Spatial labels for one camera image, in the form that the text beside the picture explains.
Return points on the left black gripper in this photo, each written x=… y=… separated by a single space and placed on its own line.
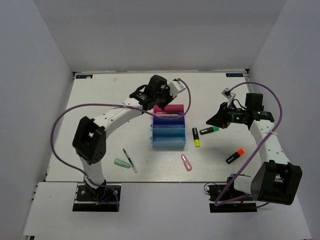
x=170 y=97

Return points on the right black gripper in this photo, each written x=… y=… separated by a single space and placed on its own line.
x=220 y=119

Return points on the blue pen refill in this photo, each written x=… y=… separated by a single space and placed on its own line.
x=168 y=115

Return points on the green pen refill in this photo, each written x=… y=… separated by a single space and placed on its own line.
x=130 y=161

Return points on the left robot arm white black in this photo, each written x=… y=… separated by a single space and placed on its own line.
x=92 y=133

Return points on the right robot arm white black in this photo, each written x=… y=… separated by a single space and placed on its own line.
x=277 y=180

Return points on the green highlighter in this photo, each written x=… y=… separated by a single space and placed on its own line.
x=209 y=130

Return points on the pink bin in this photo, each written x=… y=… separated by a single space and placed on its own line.
x=170 y=108

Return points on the dark blue bin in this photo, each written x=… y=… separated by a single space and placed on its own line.
x=168 y=122

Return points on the yellow highlighter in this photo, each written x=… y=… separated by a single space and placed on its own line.
x=196 y=138

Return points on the orange highlighter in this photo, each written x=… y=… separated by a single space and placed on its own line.
x=235 y=156

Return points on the right corner label sticker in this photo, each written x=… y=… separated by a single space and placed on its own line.
x=234 y=75

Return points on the corner label sticker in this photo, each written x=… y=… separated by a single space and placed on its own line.
x=234 y=75
x=84 y=76

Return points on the light blue bin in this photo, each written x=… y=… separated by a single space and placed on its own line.
x=168 y=138

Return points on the pink eraser capsule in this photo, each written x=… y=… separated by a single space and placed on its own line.
x=186 y=163

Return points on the green eraser capsule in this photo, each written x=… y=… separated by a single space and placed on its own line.
x=121 y=163

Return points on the left corner label sticker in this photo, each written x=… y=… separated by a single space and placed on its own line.
x=84 y=76

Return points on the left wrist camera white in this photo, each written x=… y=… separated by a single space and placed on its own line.
x=176 y=87

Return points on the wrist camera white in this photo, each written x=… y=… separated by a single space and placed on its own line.
x=176 y=87
x=229 y=95

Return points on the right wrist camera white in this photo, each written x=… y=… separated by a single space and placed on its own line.
x=229 y=95

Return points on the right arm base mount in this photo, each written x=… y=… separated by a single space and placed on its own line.
x=243 y=205

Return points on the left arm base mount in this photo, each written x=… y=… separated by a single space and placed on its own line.
x=104 y=201

